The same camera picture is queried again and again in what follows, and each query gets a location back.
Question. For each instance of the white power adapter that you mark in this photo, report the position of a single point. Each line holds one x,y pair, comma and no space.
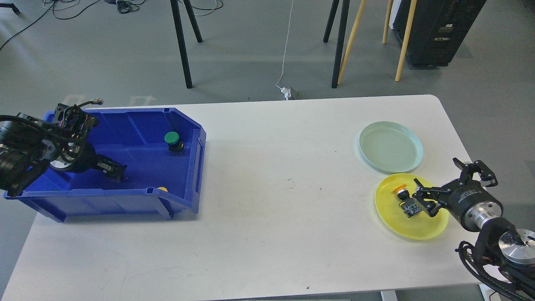
290,93

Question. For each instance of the black tripod leg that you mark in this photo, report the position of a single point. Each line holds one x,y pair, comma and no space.
181,38
344,4

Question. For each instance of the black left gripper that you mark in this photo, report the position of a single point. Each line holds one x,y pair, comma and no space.
88,159

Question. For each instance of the blue plastic bin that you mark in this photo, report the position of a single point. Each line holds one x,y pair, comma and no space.
133,137

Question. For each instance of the yellow push button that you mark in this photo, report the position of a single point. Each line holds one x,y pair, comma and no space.
407,203

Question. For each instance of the black tripod leg right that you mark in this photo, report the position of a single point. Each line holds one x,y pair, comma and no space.
344,4

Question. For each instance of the light green plate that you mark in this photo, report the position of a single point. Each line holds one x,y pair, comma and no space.
390,147

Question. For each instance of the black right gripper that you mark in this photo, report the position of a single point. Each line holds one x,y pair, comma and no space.
465,199

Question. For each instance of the black tripod leg left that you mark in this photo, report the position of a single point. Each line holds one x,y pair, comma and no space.
181,38

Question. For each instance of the wooden leg right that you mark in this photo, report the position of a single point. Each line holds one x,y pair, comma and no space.
406,37

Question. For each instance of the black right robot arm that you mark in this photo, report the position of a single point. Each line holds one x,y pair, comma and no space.
503,256

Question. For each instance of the green button near bin wall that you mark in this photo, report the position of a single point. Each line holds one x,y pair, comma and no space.
175,145

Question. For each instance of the yellow plate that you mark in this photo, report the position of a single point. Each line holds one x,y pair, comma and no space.
419,227

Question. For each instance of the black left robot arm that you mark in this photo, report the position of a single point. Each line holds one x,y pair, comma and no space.
30,146

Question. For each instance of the wooden leg left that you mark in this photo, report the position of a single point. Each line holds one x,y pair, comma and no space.
351,40

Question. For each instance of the wooden leg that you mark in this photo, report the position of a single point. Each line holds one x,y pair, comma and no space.
406,37
351,40

